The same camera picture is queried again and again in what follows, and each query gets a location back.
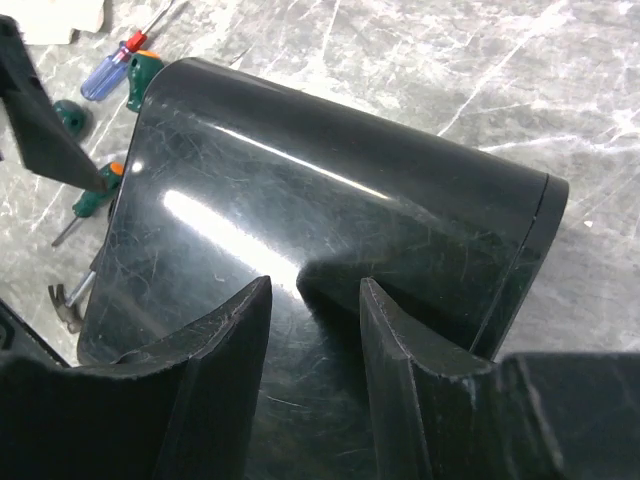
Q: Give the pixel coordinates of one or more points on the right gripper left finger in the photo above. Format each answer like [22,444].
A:
[179,408]

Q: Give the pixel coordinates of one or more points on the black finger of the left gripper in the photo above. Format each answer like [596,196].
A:
[46,147]

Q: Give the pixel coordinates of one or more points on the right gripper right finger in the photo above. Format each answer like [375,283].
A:
[440,412]

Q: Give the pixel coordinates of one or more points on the black handled hammer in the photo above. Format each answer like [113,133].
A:
[66,305]

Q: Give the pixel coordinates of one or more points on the black drawer cabinet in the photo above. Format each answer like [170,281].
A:
[230,177]

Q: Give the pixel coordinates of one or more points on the green stubby screwdriver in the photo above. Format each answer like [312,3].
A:
[75,118]

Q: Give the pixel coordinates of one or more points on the green long screwdriver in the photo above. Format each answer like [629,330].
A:
[89,202]

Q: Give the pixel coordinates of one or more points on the blue red screwdriver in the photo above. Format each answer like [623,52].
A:
[113,69]

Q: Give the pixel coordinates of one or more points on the white floral t-shirt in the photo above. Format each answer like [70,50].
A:
[53,22]

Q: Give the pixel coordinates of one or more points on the green screwdriver upper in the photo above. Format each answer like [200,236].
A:
[142,69]

